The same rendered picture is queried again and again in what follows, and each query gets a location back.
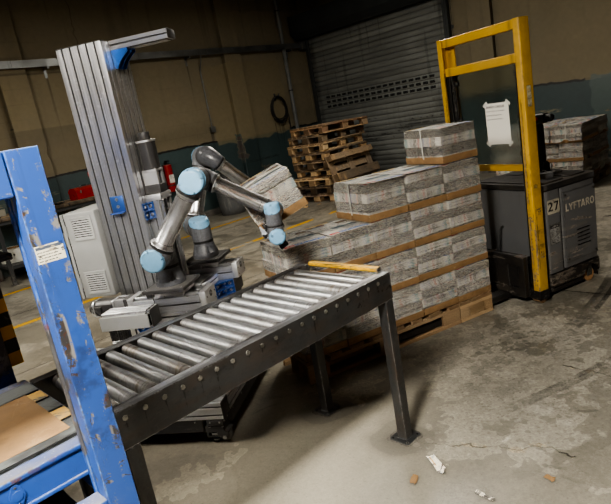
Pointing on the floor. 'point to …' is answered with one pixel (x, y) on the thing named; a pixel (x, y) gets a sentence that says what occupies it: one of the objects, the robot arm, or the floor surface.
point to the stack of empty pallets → (319, 186)
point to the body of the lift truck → (497, 203)
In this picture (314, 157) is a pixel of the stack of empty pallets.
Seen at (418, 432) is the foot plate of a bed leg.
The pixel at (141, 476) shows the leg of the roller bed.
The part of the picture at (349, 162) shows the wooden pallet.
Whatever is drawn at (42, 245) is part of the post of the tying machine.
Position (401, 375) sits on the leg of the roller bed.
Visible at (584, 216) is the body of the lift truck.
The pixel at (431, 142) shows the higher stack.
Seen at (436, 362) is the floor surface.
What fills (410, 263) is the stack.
